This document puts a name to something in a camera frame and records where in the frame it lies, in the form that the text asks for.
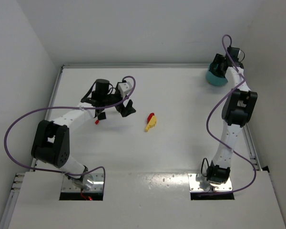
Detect black square lego plate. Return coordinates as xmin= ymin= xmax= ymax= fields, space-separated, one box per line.
xmin=97 ymin=112 xmax=106 ymax=121

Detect red curved lego brick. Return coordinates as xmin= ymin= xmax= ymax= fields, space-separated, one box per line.
xmin=147 ymin=113 xmax=154 ymax=122

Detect yellow lego assembly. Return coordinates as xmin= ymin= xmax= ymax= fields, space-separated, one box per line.
xmin=145 ymin=115 xmax=157 ymax=132

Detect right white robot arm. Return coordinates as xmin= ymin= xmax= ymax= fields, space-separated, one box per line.
xmin=206 ymin=46 xmax=258 ymax=185

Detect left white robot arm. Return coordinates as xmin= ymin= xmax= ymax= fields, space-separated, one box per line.
xmin=31 ymin=76 xmax=136 ymax=189

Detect teal divided round container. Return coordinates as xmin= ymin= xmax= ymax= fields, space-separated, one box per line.
xmin=205 ymin=65 xmax=228 ymax=87

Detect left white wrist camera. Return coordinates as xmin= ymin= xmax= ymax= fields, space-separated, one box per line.
xmin=118 ymin=82 xmax=133 ymax=98

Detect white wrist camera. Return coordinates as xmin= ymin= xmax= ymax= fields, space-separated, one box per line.
xmin=237 ymin=49 xmax=245 ymax=62
xmin=118 ymin=82 xmax=133 ymax=98

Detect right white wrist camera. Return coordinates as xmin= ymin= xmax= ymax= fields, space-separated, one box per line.
xmin=237 ymin=49 xmax=245 ymax=62

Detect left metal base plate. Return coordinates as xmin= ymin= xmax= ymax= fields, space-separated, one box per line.
xmin=61 ymin=173 xmax=104 ymax=193

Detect metal base plate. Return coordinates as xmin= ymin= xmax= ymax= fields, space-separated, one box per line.
xmin=61 ymin=173 xmax=104 ymax=193
xmin=188 ymin=173 xmax=233 ymax=193

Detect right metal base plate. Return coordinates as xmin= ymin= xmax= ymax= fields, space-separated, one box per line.
xmin=188 ymin=173 xmax=233 ymax=193

